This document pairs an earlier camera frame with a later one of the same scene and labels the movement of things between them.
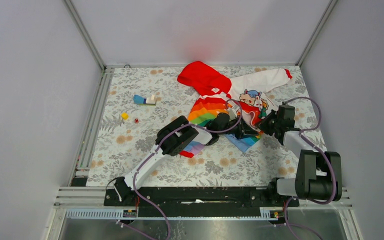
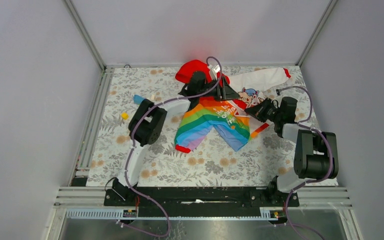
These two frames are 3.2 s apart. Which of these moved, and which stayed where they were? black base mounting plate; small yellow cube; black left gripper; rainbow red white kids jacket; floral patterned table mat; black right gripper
Moved: black left gripper; black right gripper
Stayed: floral patterned table mat; small yellow cube; black base mounting plate; rainbow red white kids jacket
